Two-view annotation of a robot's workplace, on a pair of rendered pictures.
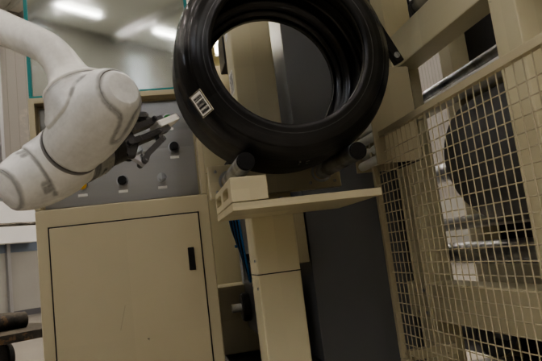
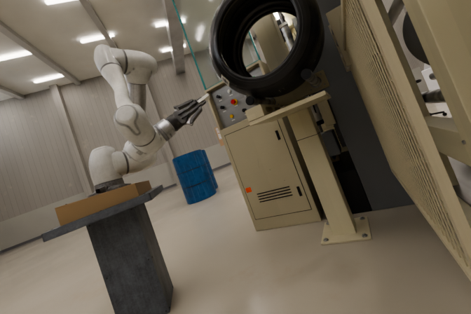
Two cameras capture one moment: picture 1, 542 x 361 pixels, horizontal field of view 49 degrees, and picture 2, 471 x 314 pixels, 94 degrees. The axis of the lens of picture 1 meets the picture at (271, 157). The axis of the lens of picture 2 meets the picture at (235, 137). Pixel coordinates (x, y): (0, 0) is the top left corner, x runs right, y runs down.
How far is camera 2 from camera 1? 0.70 m
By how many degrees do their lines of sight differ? 39
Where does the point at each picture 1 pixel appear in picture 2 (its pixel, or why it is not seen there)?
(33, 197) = (137, 158)
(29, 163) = (130, 146)
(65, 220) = (228, 131)
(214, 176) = not seen: hidden behind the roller
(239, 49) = (260, 36)
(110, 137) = (132, 134)
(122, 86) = (124, 113)
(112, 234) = (245, 132)
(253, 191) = (256, 113)
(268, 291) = (303, 147)
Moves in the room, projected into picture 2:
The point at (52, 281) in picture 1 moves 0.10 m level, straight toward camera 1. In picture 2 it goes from (231, 154) to (227, 155)
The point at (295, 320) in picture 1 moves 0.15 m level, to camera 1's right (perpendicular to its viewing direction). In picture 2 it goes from (320, 158) to (346, 151)
